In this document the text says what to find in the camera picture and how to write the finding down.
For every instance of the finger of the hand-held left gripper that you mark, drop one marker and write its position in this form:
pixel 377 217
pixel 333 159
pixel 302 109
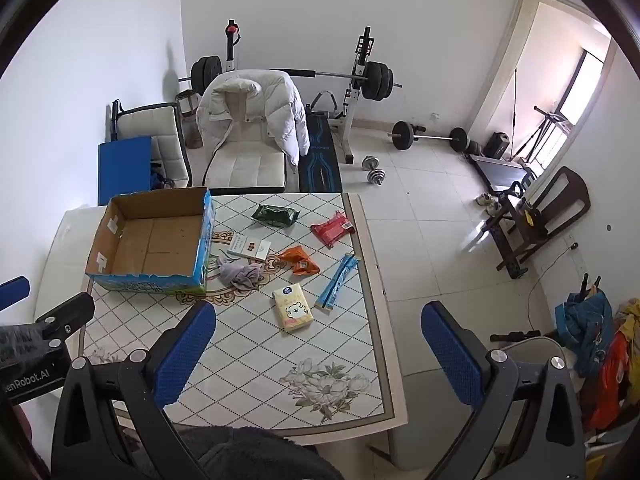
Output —
pixel 65 316
pixel 14 292

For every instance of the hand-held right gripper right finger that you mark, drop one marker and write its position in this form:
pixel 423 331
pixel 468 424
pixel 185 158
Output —
pixel 450 355

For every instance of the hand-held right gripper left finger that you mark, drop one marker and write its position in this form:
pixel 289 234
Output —
pixel 186 355

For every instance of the grey socks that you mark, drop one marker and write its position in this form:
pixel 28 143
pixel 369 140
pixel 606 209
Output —
pixel 240 274

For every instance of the cardboard box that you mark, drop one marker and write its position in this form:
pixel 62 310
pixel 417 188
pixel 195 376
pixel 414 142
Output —
pixel 150 240

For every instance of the yellow tissue pack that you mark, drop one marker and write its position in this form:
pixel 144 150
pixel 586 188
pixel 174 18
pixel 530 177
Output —
pixel 293 308

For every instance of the small white box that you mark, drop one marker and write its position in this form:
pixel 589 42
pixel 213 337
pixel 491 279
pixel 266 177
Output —
pixel 259 251
pixel 238 246

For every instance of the long blue packet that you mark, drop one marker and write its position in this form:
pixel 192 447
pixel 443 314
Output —
pixel 337 282

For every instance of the orange snack packet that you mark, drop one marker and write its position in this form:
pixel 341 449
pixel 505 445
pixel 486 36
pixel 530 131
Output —
pixel 299 260

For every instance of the green snack packet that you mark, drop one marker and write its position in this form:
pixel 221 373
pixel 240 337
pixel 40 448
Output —
pixel 274 215

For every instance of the red snack packet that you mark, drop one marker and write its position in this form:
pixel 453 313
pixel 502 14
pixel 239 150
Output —
pixel 331 229

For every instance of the person's dark fleece clothing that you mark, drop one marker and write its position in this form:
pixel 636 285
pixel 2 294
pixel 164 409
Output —
pixel 250 452

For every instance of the pile of colourful clothes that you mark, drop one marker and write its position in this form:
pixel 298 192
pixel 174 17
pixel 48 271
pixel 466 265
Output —
pixel 590 330

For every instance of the blue board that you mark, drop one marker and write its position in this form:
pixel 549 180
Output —
pixel 125 170

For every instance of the white shoes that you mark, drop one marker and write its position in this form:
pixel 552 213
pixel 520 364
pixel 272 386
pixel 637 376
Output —
pixel 486 200

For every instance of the blue bag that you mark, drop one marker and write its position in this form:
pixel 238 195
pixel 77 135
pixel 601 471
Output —
pixel 161 180

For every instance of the black treadmill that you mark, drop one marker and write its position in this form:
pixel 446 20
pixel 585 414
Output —
pixel 500 172

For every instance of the chrome dumbbell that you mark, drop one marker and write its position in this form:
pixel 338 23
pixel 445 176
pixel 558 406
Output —
pixel 377 177
pixel 371 162

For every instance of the dark wooden chair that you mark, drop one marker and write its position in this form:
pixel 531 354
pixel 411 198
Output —
pixel 565 200

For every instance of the white padded chair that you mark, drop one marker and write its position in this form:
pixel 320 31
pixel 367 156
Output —
pixel 245 170
pixel 150 125

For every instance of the black speaker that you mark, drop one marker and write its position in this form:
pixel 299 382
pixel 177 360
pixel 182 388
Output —
pixel 498 145

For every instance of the short barbell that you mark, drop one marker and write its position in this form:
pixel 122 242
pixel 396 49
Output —
pixel 402 135

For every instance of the brown wooden stool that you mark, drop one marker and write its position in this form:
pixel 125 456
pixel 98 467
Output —
pixel 189 120

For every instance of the black tripod stand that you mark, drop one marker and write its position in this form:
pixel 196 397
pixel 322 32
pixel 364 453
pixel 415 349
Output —
pixel 542 127

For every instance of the white puffer jacket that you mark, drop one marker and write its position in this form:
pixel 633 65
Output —
pixel 280 105

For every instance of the white weight rack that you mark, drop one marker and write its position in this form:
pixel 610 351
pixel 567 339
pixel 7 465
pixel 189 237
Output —
pixel 354 105

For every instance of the barbell with black plates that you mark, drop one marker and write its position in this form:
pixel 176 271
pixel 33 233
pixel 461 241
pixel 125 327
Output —
pixel 377 81

